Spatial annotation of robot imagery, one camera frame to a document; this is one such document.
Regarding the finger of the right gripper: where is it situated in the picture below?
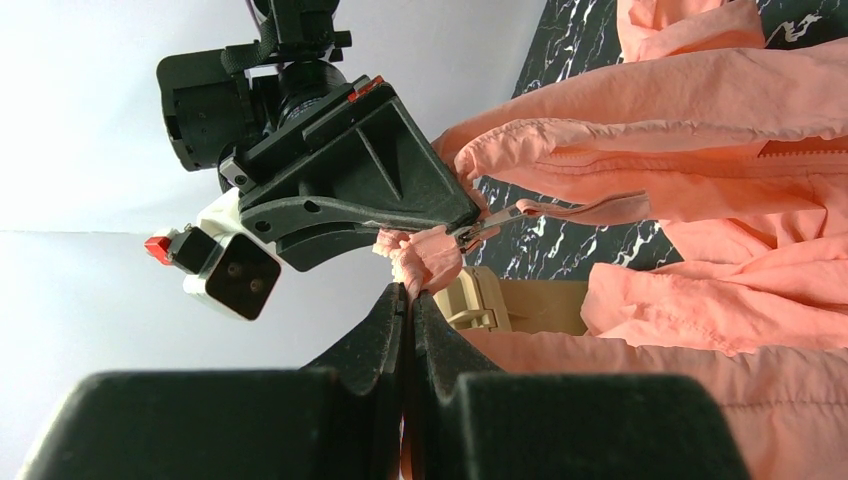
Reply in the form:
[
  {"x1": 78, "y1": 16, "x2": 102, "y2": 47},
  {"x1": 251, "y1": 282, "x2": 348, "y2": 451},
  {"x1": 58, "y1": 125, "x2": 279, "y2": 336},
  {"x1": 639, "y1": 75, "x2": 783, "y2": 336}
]
[
  {"x1": 275, "y1": 225, "x2": 379, "y2": 272},
  {"x1": 240, "y1": 97, "x2": 481, "y2": 240}
]

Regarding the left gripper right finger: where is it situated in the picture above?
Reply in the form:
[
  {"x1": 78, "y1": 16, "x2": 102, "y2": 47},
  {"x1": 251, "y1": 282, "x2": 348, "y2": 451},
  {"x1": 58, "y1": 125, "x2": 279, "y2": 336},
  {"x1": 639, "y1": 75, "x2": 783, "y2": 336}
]
[{"x1": 410, "y1": 294, "x2": 749, "y2": 479}]

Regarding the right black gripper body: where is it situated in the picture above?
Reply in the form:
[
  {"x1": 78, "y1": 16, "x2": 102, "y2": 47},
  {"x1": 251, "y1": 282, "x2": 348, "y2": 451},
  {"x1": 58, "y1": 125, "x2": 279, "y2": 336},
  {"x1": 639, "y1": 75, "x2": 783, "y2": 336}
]
[{"x1": 218, "y1": 76, "x2": 397, "y2": 193}]

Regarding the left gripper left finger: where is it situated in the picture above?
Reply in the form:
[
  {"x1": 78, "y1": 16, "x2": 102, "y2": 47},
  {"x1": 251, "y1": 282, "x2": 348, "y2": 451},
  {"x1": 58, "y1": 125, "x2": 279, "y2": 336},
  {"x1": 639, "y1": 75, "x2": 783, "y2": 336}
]
[{"x1": 20, "y1": 284, "x2": 407, "y2": 479}]

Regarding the tan plastic toolbox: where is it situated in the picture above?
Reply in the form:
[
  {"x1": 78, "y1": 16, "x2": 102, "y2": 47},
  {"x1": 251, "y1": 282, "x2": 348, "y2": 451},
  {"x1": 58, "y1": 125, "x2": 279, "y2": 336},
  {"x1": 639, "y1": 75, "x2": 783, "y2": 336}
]
[{"x1": 434, "y1": 266, "x2": 588, "y2": 336}]

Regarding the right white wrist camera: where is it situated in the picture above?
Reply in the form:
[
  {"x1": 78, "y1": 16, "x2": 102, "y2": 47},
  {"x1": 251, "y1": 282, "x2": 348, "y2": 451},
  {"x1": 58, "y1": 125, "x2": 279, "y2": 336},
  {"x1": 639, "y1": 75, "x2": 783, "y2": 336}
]
[{"x1": 144, "y1": 188, "x2": 282, "y2": 321}]

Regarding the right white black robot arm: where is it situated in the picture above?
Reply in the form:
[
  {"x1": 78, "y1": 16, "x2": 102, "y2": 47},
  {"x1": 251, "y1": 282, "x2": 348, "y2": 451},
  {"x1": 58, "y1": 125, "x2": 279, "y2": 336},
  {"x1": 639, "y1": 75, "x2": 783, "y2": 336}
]
[{"x1": 156, "y1": 1, "x2": 480, "y2": 272}]

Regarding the pink jacket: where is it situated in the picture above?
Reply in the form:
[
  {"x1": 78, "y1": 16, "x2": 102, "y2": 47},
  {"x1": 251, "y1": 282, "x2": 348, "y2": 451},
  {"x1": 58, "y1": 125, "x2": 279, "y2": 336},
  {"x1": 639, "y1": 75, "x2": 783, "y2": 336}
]
[{"x1": 372, "y1": 0, "x2": 848, "y2": 480}]

